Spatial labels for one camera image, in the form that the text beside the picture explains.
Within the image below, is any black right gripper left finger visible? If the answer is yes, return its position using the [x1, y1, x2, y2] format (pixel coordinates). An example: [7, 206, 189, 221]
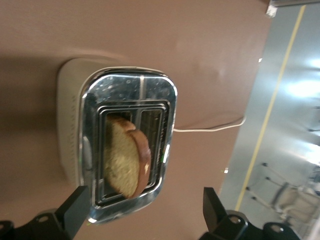
[0, 185, 90, 240]

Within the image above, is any beige chrome toaster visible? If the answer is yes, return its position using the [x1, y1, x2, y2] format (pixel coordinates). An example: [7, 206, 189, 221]
[57, 56, 179, 225]

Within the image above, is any metal table corner bracket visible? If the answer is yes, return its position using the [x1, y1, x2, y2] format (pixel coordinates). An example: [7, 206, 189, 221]
[265, 4, 279, 20]

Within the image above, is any office chair with castors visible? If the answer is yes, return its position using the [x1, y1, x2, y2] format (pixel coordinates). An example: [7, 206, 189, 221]
[246, 161, 320, 218]

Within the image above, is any bread slice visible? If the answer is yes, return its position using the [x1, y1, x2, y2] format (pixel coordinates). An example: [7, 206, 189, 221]
[103, 116, 153, 200]

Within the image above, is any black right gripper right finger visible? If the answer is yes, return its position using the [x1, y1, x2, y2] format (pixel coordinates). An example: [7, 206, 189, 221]
[199, 187, 303, 240]

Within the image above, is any white toaster cord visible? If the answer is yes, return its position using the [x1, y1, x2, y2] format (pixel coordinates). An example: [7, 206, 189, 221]
[173, 115, 248, 134]

